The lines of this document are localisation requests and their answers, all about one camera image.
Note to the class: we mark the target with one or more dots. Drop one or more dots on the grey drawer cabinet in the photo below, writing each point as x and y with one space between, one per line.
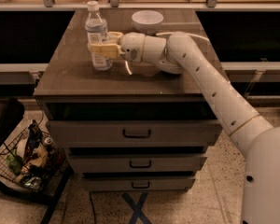
71 90

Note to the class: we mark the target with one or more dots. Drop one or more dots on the clear plastic water bottle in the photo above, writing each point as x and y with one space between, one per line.
96 29

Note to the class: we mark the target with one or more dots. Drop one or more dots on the bottom drawer with handle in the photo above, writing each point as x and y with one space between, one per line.
139 183

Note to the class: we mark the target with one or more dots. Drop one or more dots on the soda can in basket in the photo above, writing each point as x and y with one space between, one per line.
48 142

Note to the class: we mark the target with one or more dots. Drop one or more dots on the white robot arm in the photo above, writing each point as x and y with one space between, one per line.
254 136

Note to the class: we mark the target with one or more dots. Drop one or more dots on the blue tape cross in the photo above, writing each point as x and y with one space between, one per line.
137 207

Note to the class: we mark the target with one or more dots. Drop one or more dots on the black wire basket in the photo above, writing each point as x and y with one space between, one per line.
30 162

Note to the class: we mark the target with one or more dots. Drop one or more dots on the green item in basket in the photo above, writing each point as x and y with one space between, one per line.
14 163

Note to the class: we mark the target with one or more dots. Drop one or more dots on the top drawer with handle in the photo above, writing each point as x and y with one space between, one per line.
152 133

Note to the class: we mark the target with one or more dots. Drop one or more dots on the white ceramic bowl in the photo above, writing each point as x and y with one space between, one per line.
147 21

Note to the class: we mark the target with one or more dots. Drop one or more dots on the middle drawer with handle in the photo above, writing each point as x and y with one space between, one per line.
134 164

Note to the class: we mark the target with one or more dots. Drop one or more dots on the drawer with handle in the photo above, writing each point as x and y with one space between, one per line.
134 164
152 133
139 183

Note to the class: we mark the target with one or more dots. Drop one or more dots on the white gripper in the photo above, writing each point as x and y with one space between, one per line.
132 47

